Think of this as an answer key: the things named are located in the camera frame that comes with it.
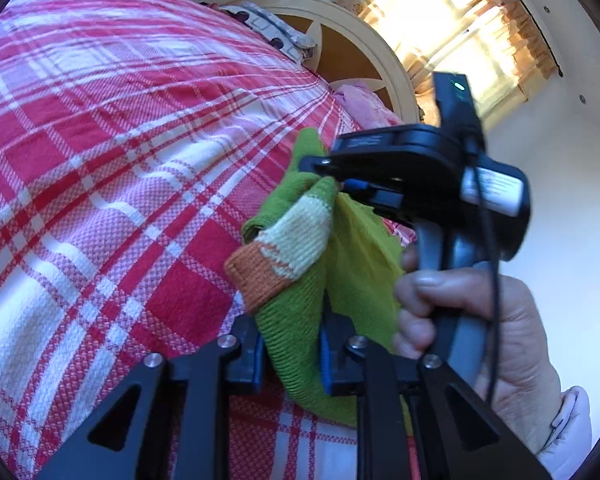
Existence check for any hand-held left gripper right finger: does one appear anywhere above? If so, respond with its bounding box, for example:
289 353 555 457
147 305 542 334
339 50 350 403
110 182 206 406
317 312 552 480

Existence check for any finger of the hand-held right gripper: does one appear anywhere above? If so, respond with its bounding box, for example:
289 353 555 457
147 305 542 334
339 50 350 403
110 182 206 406
339 180 417 227
299 154 346 178

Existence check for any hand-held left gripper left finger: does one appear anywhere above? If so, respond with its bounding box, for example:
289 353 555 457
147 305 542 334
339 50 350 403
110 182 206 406
37 316 267 480

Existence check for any green orange striped knit sweater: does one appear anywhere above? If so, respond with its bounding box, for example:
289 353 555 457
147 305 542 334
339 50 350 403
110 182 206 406
224 127 413 431

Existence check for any person's right hand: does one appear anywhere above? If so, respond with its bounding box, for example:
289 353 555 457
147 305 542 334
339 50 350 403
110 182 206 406
392 249 563 456

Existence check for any pink fleece blanket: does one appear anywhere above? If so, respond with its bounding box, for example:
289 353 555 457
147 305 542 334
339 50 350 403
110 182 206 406
332 82 406 131

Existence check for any cream wooden headboard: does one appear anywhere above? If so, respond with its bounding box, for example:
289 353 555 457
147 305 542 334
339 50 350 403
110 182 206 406
220 0 423 126

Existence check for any yellow window curtain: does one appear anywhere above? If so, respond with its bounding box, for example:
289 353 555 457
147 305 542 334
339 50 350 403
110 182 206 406
332 0 561 121

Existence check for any white patterned pillow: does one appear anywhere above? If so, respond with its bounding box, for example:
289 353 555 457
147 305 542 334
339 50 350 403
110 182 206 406
220 1 317 63

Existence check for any red plaid bed sheet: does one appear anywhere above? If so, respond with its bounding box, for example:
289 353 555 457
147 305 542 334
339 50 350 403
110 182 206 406
0 0 421 480

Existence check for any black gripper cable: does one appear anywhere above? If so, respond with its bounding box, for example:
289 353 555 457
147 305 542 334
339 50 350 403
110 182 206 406
462 125 503 403

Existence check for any dark curtain rail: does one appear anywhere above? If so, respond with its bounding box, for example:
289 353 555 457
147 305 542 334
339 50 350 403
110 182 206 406
487 0 566 78

